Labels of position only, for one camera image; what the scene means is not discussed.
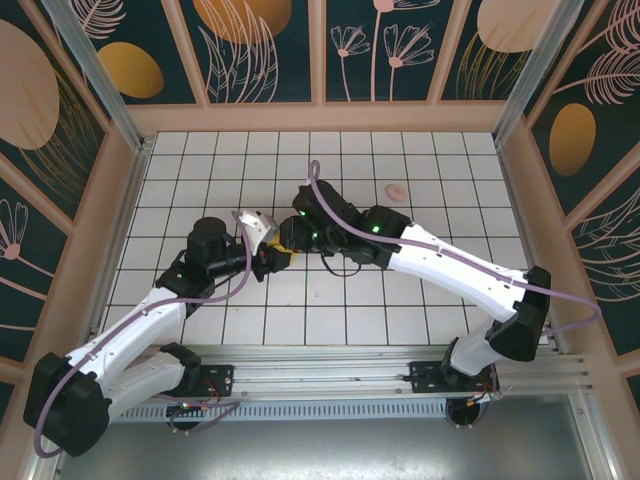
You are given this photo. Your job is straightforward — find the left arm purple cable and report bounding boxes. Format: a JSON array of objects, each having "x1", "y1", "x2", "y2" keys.
[{"x1": 32, "y1": 209, "x2": 251, "y2": 459}]

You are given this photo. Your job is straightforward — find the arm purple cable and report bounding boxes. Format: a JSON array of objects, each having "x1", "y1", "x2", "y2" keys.
[
  {"x1": 305, "y1": 160, "x2": 601, "y2": 341},
  {"x1": 32, "y1": 209, "x2": 251, "y2": 459}
]

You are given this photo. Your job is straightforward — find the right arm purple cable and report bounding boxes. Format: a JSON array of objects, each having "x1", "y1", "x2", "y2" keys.
[{"x1": 305, "y1": 160, "x2": 601, "y2": 341}]

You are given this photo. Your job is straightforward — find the aluminium side rail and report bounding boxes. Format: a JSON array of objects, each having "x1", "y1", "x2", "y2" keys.
[
  {"x1": 88, "y1": 142, "x2": 154, "y2": 346},
  {"x1": 497, "y1": 142, "x2": 594, "y2": 389}
]

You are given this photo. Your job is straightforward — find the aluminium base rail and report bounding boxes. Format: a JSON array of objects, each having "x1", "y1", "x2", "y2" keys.
[{"x1": 187, "y1": 343, "x2": 594, "y2": 402}]

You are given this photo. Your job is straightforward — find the wall panel with pink flowers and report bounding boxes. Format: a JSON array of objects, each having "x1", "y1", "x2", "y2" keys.
[{"x1": 323, "y1": 0, "x2": 464, "y2": 105}]

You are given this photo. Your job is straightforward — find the white perforated cable tray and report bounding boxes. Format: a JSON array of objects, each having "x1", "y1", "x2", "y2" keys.
[{"x1": 107, "y1": 402, "x2": 451, "y2": 422}]

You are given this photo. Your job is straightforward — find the wall panel with orange circle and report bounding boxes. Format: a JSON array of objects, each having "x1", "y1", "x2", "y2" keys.
[{"x1": 179, "y1": 0, "x2": 321, "y2": 105}]

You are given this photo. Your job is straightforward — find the dark leaf print wall panel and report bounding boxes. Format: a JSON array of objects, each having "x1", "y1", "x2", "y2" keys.
[
  {"x1": 524, "y1": 0, "x2": 640, "y2": 219},
  {"x1": 0, "y1": 152, "x2": 71, "y2": 364},
  {"x1": 569, "y1": 187, "x2": 640, "y2": 357},
  {"x1": 0, "y1": 0, "x2": 111, "y2": 229}
]

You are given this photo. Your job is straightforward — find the wall panel with orange oval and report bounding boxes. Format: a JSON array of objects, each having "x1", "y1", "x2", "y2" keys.
[{"x1": 74, "y1": 0, "x2": 209, "y2": 107}]

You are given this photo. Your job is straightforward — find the wall panel with beige circle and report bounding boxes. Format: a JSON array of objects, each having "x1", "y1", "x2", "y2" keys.
[{"x1": 439, "y1": 0, "x2": 551, "y2": 103}]

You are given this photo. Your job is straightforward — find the aluminium corner post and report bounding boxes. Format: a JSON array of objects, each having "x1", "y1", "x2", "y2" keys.
[
  {"x1": 40, "y1": 0, "x2": 154, "y2": 154},
  {"x1": 492, "y1": 0, "x2": 599, "y2": 149}
]

